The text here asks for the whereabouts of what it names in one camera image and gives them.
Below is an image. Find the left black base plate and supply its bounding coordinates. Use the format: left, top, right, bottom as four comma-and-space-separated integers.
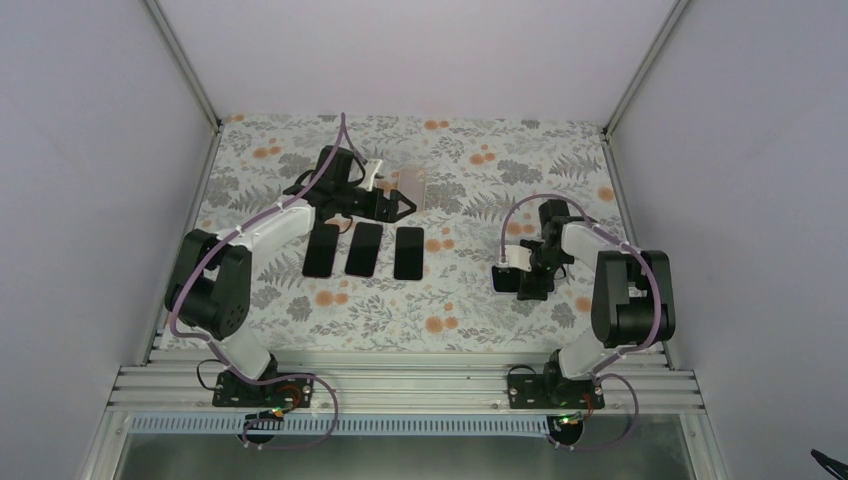
211, 371, 314, 409

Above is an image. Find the slotted grey cable duct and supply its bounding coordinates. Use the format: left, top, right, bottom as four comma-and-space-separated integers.
127, 412, 549, 437

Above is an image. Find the right aluminium corner post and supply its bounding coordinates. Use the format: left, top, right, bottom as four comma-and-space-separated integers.
603, 0, 690, 142

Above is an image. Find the purple cable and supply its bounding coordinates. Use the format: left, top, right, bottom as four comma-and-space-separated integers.
499, 194, 665, 454
166, 111, 366, 452

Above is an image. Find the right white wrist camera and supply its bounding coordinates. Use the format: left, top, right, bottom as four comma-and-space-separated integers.
496, 240, 534, 272

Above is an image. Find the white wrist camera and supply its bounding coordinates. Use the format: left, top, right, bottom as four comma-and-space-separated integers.
360, 158, 383, 191
496, 240, 534, 272

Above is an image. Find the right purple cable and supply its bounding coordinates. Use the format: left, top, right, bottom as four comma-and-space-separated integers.
499, 194, 665, 454

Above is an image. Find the left aluminium corner post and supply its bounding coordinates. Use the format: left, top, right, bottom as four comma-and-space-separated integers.
141, 0, 221, 132

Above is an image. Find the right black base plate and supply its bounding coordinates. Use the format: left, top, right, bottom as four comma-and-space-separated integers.
506, 373, 605, 410

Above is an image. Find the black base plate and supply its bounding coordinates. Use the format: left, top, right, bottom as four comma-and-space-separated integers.
506, 373, 605, 410
211, 371, 314, 409

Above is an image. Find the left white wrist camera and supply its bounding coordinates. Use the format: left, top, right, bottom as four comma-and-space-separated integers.
360, 158, 383, 191

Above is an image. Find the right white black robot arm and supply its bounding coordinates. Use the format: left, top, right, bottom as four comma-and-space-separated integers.
498, 194, 676, 407

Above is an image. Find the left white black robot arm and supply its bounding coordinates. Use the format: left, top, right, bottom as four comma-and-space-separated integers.
164, 145, 419, 405

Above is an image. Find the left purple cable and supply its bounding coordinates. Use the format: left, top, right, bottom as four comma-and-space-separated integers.
166, 111, 366, 452

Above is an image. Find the black object bottom corner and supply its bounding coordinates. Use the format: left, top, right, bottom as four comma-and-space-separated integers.
810, 449, 848, 480

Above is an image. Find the aluminium rail frame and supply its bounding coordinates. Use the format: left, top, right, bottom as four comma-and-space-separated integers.
82, 350, 726, 479

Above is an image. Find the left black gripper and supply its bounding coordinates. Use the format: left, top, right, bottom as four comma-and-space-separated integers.
334, 185, 416, 224

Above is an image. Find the floral table mat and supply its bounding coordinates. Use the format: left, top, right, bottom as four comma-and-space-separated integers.
158, 113, 631, 354

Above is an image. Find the aluminium corner post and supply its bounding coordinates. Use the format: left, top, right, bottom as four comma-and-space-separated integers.
603, 0, 690, 142
141, 0, 221, 132

